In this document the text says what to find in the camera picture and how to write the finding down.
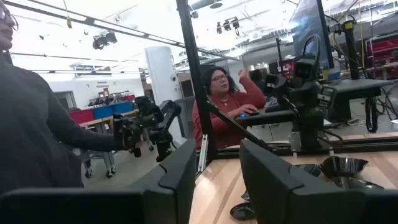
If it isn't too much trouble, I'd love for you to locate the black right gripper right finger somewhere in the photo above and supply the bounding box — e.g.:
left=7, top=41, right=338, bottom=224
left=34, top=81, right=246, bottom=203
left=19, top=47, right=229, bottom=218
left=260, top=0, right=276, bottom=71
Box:
left=239, top=139, right=398, bottom=224

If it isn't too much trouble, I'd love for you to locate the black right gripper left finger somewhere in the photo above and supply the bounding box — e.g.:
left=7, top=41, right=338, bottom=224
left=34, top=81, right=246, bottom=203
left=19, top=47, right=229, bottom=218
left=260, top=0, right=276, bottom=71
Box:
left=0, top=139, right=197, bottom=224

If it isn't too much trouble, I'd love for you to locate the stack of black oval plates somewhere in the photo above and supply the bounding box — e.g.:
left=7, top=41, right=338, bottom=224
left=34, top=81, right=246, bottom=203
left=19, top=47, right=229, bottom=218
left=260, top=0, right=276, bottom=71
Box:
left=229, top=190, right=257, bottom=221

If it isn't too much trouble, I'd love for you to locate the black boat-shaped mini plate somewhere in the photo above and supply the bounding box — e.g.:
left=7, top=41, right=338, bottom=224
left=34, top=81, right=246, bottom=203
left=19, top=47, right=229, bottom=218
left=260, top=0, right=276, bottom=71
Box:
left=319, top=155, right=370, bottom=180

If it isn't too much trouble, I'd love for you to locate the black desk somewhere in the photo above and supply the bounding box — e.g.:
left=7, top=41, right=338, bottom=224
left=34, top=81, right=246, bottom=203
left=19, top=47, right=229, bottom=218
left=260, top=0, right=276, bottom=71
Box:
left=235, top=108, right=295, bottom=127
left=323, top=77, right=395, bottom=123

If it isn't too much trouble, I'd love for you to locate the workbench cart with casters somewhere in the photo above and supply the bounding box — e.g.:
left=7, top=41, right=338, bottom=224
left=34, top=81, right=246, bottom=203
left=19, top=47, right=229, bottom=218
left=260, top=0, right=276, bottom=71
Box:
left=73, top=116, right=118, bottom=179

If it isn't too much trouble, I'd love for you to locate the black stand yellow label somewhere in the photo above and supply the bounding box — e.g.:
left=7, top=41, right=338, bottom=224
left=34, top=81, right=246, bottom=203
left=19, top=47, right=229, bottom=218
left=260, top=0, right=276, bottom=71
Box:
left=341, top=20, right=362, bottom=81

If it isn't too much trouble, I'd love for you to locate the large dark display screen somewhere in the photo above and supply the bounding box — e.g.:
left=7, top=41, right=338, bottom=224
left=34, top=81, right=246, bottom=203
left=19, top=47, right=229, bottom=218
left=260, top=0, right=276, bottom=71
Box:
left=288, top=0, right=336, bottom=72

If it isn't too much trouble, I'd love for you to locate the person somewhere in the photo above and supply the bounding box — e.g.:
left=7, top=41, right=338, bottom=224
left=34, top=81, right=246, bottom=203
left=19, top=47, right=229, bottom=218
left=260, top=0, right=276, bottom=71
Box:
left=192, top=66, right=267, bottom=150
left=0, top=0, right=146, bottom=196

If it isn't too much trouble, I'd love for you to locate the red storage bin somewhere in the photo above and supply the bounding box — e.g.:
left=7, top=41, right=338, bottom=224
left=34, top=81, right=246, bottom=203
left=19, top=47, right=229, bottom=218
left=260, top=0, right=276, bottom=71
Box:
left=68, top=108, right=95, bottom=124

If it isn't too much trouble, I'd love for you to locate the blue storage bin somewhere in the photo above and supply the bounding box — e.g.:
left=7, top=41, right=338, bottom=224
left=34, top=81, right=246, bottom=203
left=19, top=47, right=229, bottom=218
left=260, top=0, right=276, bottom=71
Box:
left=92, top=105, right=114, bottom=120

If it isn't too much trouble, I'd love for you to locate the black ceiling spotlight cluster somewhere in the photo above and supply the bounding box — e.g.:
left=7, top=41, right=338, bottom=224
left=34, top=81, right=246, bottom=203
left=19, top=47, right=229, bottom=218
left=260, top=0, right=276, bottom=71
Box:
left=215, top=16, right=241, bottom=35
left=91, top=30, right=119, bottom=51

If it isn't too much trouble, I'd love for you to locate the white pillar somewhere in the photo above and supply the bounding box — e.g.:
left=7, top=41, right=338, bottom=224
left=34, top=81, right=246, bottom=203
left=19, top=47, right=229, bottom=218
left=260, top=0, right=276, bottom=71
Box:
left=144, top=45, right=185, bottom=144

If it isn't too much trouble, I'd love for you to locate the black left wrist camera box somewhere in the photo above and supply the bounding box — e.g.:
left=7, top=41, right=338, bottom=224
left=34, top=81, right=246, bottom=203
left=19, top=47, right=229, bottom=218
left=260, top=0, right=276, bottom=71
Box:
left=293, top=58, right=318, bottom=80

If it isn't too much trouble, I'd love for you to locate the silver aluminium bracket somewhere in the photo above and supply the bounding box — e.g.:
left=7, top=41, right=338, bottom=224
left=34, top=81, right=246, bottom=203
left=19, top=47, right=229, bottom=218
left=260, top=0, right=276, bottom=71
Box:
left=197, top=133, right=210, bottom=174

